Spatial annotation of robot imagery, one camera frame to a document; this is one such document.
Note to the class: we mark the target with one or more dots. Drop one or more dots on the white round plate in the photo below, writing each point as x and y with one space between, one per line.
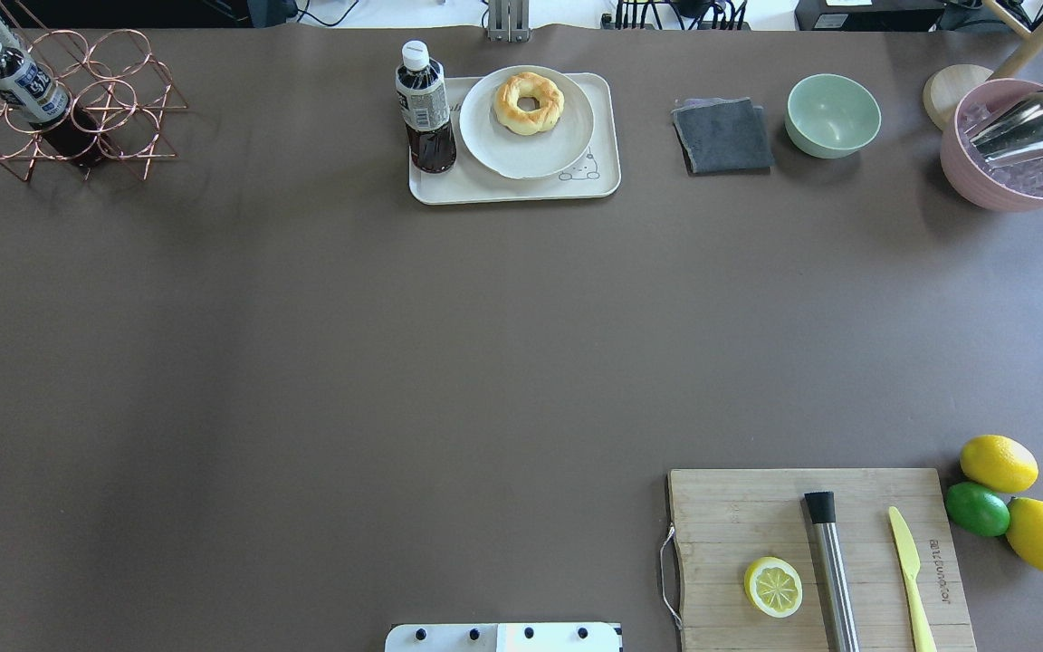
524 157

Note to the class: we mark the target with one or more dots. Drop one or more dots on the glazed ring donut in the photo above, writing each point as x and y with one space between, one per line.
528 104

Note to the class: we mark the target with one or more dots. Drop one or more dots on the cream rabbit tray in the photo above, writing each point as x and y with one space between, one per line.
597 173

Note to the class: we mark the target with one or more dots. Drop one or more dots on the dark tea bottle on tray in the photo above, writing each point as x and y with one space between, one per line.
420 86

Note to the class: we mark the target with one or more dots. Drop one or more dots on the wooden cutting board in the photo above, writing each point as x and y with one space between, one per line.
726 518

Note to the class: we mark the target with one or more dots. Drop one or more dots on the grey folded cloth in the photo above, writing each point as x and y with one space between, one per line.
720 135

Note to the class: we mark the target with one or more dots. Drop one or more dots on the half lemon slice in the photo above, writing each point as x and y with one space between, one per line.
773 586

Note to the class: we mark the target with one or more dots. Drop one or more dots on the mint green bowl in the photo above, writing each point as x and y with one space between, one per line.
829 116

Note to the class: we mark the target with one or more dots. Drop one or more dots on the steel cylindrical muddler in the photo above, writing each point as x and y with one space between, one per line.
831 572

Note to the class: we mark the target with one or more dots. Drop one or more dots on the yellow plastic knife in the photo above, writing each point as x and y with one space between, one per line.
909 560

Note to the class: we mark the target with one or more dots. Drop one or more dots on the green lime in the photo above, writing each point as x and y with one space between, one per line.
974 507

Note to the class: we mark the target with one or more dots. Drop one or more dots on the wooden mug tree stand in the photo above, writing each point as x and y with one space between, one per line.
948 86

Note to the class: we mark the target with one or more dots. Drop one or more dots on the yellow lemon upper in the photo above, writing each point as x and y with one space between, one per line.
999 463

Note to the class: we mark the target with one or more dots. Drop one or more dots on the pink bowl with ice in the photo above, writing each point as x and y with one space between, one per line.
962 167

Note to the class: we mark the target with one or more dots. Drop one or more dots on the bottle lying in rack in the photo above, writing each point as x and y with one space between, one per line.
27 87

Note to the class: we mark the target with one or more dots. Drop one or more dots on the steel ice scoop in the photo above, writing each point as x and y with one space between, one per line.
1016 135

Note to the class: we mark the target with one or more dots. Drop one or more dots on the aluminium frame post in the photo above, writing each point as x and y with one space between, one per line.
508 21

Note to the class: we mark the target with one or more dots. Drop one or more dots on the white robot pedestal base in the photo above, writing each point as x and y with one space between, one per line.
506 636

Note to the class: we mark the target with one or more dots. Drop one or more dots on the copper wire bottle rack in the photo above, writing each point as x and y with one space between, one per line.
114 75

